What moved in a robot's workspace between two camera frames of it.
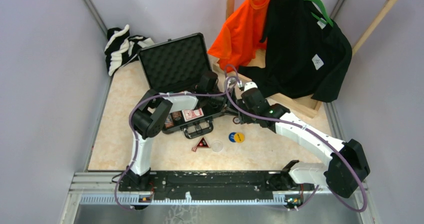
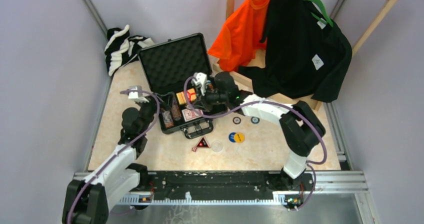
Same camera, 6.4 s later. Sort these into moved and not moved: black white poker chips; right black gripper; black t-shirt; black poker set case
Moved: right black gripper
Not moved: black white poker chips; black t-shirt; black poker set case
